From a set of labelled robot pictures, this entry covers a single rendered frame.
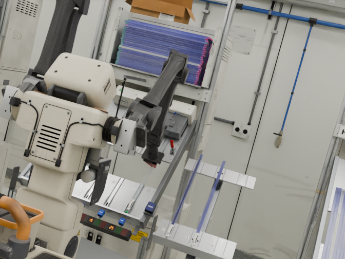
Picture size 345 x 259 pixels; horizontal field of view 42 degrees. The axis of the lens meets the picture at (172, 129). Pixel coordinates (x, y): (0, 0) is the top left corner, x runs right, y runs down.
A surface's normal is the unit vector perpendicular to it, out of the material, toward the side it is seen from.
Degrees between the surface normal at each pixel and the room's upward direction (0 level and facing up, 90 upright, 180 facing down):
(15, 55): 90
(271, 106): 90
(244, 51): 90
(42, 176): 82
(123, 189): 43
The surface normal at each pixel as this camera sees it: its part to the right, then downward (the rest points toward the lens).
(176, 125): -0.02, -0.69
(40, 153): -0.21, -0.09
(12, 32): 0.92, 0.27
